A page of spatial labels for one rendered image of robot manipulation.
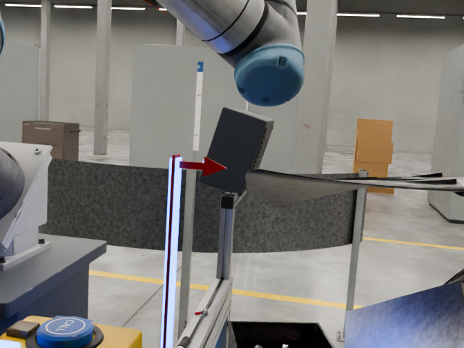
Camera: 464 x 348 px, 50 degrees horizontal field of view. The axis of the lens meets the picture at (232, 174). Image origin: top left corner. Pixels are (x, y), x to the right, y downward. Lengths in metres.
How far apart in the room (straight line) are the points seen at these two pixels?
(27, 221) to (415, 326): 0.57
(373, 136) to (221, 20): 8.24
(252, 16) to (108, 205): 2.05
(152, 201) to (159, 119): 4.64
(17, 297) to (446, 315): 0.50
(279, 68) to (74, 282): 0.51
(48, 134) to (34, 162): 6.48
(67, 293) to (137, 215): 1.63
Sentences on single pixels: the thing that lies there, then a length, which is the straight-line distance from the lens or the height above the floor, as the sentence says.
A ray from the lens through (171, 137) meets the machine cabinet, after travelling 6.97.
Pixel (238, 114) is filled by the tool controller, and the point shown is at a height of 1.24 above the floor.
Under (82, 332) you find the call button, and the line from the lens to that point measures 0.40.
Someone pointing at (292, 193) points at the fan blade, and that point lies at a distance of 0.65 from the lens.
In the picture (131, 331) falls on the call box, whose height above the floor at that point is 1.07.
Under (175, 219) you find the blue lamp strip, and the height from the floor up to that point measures 1.11.
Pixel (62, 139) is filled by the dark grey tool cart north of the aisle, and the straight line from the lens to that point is 7.24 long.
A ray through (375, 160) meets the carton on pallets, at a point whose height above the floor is 0.54.
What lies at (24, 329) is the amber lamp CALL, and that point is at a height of 1.08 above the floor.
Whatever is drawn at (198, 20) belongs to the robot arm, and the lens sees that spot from 0.51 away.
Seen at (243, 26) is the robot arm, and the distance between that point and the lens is 0.52.
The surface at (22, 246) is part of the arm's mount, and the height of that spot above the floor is 1.02.
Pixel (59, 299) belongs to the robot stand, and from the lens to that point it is 0.83.
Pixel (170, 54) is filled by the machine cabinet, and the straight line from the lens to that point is 7.02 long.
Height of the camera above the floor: 1.25
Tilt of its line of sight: 7 degrees down
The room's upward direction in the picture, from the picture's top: 4 degrees clockwise
